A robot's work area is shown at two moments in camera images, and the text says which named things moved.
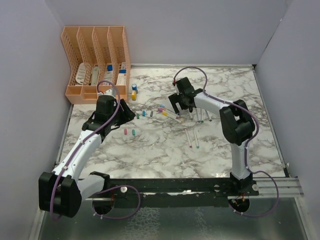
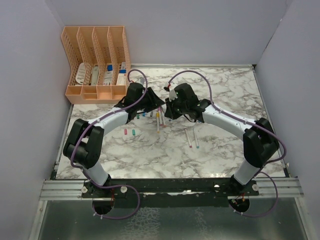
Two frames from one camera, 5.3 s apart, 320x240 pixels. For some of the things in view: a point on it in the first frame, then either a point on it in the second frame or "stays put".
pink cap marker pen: (190, 146) stays put
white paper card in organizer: (80, 75) stays put
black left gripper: (126, 113) -> (154, 101)
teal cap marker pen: (197, 146) stays put
